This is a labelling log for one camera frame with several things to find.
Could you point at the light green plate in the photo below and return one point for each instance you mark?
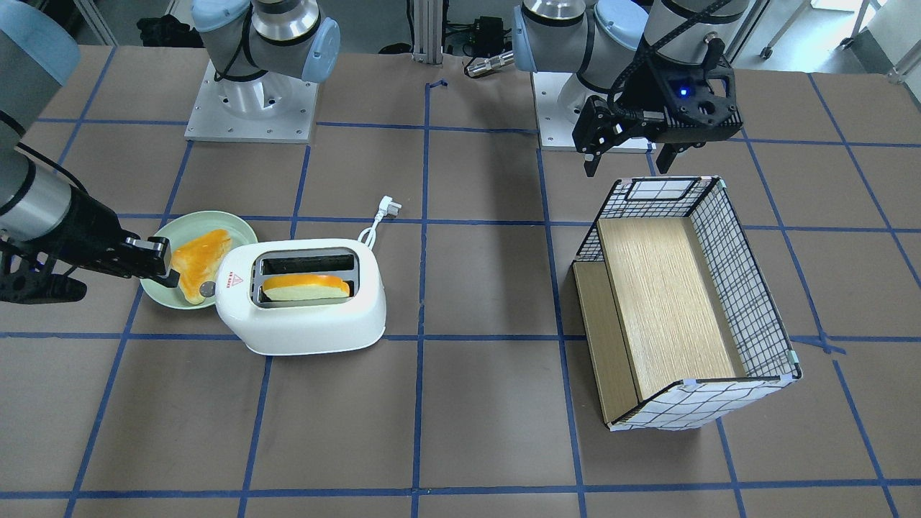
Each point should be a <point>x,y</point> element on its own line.
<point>185,229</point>

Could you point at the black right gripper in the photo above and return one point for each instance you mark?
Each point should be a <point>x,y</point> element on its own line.
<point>92,229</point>

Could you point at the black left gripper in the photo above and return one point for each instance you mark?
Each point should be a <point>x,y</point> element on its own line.
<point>650,91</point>

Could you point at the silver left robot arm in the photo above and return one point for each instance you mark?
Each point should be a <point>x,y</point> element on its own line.
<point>596,41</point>

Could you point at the white toaster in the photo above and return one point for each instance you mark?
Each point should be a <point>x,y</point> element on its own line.
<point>295,328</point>

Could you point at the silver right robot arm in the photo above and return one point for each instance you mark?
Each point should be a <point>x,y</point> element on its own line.
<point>93,136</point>

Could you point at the wooden board in basket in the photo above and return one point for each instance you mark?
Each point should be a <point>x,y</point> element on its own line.
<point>651,314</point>

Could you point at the checkered fabric basket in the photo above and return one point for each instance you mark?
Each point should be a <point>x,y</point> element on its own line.
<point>759,335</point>

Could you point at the toast slice on plate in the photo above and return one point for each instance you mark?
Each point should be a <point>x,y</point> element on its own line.
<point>197,262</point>

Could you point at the bread slice in toaster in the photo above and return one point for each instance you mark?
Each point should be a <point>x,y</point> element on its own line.
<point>305,287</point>

